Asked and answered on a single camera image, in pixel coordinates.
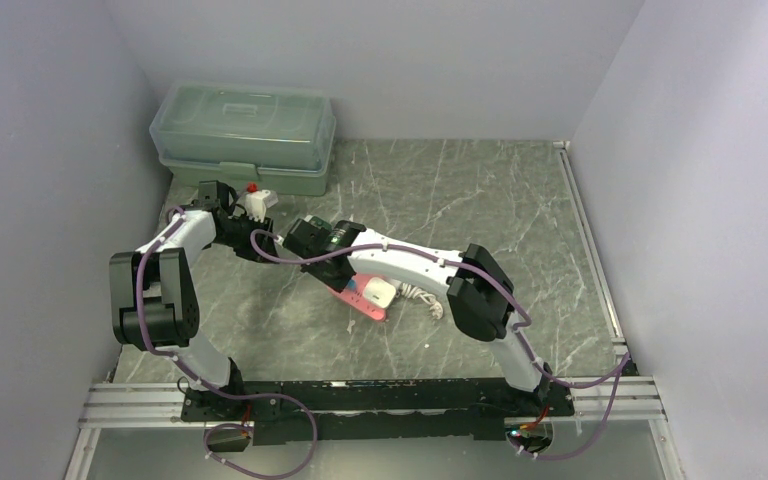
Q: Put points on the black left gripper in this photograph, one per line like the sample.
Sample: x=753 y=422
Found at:
x=266 y=244

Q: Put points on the pink triangular power strip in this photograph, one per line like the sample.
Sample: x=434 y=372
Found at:
x=355 y=300

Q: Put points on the white plug adapter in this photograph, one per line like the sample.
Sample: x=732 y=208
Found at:
x=379 y=292

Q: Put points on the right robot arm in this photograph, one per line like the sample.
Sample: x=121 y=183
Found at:
x=477 y=291

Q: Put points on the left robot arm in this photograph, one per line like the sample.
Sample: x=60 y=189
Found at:
x=154 y=301

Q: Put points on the green plastic storage box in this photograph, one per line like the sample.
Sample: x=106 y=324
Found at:
x=277 y=138

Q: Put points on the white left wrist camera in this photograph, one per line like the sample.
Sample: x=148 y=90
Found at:
x=256 y=202

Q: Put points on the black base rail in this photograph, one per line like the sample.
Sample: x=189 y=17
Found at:
x=285 y=411

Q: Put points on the aluminium frame rail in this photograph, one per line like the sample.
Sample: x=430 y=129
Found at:
x=626 y=396

